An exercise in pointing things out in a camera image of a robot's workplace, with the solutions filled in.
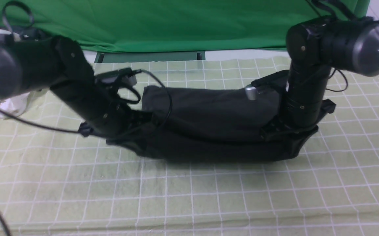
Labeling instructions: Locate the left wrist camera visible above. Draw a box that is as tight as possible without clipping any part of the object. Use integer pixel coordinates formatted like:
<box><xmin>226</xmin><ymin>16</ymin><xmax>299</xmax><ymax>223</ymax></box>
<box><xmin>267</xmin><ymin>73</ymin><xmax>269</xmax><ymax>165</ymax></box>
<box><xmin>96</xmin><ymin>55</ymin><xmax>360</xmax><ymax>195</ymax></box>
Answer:
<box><xmin>94</xmin><ymin>67</ymin><xmax>137</xmax><ymax>86</ymax></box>

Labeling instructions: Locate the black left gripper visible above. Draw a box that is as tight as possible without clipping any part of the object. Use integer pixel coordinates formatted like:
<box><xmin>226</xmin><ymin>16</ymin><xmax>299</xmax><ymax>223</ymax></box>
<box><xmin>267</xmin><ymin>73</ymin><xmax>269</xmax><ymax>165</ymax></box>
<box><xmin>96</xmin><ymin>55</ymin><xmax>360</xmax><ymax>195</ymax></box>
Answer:
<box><xmin>78</xmin><ymin>105</ymin><xmax>157</xmax><ymax>142</ymax></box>

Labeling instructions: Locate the white crumpled cloth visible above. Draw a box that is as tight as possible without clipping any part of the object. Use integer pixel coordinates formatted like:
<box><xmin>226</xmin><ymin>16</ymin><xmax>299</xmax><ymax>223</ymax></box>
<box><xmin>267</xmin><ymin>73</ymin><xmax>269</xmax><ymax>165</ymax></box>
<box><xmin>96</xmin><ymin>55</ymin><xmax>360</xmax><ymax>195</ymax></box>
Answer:
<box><xmin>0</xmin><ymin>29</ymin><xmax>30</xmax><ymax>117</ymax></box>

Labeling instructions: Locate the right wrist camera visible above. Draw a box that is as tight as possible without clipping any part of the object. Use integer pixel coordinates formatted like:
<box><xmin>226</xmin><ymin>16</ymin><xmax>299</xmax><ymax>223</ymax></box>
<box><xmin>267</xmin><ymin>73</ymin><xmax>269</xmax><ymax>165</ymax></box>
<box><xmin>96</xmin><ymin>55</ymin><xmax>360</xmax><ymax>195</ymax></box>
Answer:
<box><xmin>245</xmin><ymin>70</ymin><xmax>289</xmax><ymax>101</ymax></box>

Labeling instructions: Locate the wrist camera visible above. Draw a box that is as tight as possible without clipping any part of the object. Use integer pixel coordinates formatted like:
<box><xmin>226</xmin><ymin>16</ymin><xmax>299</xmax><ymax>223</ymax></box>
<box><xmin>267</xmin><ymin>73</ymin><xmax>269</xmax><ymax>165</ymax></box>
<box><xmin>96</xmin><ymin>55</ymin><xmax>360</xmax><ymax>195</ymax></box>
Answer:
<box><xmin>245</xmin><ymin>70</ymin><xmax>289</xmax><ymax>101</ymax></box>
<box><xmin>94</xmin><ymin>67</ymin><xmax>137</xmax><ymax>86</ymax></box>

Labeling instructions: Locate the black right camera cable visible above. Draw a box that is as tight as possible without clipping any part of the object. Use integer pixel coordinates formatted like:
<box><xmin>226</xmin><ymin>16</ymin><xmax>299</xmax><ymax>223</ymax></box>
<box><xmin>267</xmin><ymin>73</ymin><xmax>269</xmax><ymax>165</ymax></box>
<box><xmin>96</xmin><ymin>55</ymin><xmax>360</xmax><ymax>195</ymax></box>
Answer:
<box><xmin>306</xmin><ymin>0</ymin><xmax>379</xmax><ymax>236</ymax></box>

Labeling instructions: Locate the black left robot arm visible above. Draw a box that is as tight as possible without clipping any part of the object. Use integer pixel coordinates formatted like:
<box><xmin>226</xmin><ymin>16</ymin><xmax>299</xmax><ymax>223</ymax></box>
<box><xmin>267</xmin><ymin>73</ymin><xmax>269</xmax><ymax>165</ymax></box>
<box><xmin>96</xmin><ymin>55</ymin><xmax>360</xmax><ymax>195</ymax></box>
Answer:
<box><xmin>0</xmin><ymin>34</ymin><xmax>159</xmax><ymax>142</ymax></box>

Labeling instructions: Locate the green backdrop cloth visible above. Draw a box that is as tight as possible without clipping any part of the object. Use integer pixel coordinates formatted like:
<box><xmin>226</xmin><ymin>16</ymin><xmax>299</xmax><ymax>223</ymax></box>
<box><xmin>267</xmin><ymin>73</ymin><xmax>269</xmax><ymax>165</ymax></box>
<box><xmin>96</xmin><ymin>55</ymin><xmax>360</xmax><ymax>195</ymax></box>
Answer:
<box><xmin>0</xmin><ymin>0</ymin><xmax>372</xmax><ymax>53</ymax></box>

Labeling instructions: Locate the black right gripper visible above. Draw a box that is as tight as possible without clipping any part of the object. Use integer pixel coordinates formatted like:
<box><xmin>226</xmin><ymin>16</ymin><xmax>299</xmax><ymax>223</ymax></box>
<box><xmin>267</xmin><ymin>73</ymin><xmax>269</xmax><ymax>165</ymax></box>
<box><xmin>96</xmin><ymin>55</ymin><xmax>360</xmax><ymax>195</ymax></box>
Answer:
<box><xmin>260</xmin><ymin>98</ymin><xmax>336</xmax><ymax>141</ymax></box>

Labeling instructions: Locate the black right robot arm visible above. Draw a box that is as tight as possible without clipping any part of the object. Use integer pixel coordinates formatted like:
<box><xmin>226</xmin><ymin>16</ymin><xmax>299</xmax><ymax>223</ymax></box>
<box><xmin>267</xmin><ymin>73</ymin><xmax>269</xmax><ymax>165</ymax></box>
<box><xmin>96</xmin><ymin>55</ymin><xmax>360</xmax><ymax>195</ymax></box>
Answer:
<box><xmin>256</xmin><ymin>16</ymin><xmax>379</xmax><ymax>141</ymax></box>

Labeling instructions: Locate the green checkered mat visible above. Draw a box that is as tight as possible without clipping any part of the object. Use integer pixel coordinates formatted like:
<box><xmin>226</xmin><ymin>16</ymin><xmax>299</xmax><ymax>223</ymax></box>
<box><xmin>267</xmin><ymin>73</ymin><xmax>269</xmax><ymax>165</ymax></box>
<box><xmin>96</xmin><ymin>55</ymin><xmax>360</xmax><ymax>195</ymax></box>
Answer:
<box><xmin>0</xmin><ymin>72</ymin><xmax>379</xmax><ymax>236</ymax></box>

